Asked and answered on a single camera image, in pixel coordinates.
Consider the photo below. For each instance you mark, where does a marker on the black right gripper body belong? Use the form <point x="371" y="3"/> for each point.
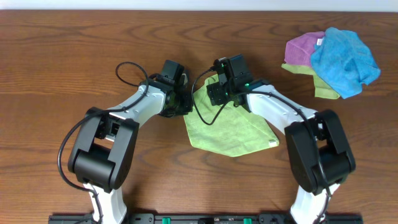
<point x="221" y="93"/>

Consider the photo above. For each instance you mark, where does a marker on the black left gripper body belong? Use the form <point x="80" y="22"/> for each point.
<point x="181" y="106"/>

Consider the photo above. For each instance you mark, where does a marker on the light green cloth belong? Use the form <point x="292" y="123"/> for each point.
<point x="235" y="131"/>

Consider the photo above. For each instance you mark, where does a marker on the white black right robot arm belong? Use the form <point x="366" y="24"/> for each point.
<point x="319" y="152"/>

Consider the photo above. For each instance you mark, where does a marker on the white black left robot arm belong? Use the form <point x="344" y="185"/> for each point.
<point x="102" y="154"/>

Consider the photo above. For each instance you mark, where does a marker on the purple cloth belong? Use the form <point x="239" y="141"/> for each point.
<point x="299" y="50"/>

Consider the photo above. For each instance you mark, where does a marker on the yellow-green cloth in pile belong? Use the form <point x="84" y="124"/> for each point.
<point x="322" y="89"/>

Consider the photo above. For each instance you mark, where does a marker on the blue cloth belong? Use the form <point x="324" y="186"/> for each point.
<point x="344" y="62"/>

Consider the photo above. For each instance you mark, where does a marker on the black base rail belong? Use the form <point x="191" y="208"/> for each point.
<point x="264" y="218"/>

